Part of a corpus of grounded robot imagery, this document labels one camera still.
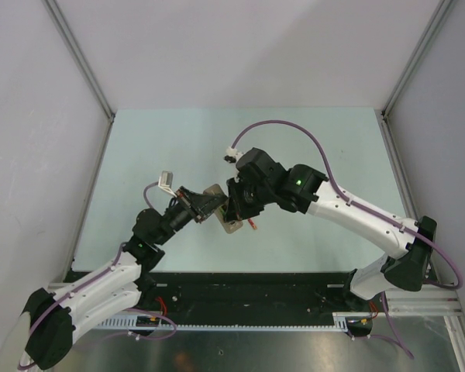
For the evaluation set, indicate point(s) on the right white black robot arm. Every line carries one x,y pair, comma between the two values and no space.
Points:
261,181

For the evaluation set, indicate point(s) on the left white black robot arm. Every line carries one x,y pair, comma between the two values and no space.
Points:
59,319

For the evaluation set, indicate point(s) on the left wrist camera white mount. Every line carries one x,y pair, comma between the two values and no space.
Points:
165,182

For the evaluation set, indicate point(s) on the left aluminium frame post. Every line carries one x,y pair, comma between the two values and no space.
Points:
66,33

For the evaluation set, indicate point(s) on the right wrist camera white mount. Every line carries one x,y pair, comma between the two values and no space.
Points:
232,155

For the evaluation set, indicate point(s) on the white remote control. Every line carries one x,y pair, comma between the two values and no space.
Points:
232,226

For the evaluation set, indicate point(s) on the red battery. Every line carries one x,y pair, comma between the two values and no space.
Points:
252,224

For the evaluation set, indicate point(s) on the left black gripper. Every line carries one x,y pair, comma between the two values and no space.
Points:
201,205

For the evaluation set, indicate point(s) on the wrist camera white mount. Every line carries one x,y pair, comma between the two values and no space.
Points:
232,155
165,182

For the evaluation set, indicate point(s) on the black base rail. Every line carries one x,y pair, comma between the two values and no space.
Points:
271,300

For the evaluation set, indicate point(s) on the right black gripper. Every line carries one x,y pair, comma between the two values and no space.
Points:
236,210

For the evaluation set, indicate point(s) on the right aluminium frame post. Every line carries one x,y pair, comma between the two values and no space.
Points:
422,47

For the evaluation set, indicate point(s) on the aluminium frame post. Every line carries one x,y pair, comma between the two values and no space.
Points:
66,33
422,47

